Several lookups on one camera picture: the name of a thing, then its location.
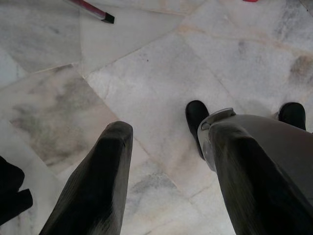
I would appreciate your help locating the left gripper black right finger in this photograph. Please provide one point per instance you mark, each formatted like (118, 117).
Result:
(256, 200)

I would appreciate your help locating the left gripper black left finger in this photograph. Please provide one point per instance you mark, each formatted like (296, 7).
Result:
(97, 195)

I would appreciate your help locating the silver left robot leg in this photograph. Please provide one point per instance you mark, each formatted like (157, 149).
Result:
(281, 147)

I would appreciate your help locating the black garment with FSL print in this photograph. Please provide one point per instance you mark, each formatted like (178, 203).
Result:
(12, 186)

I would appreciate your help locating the black right robot foot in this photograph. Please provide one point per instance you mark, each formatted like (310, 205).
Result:
(292, 115)

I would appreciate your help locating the black robot foot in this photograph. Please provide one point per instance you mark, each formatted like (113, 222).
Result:
(292, 115)
(195, 115)

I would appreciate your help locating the black left robot foot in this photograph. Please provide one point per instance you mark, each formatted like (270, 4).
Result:
(195, 115)

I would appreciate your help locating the silver metal clothes rack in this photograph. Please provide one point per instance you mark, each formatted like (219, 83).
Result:
(107, 19)

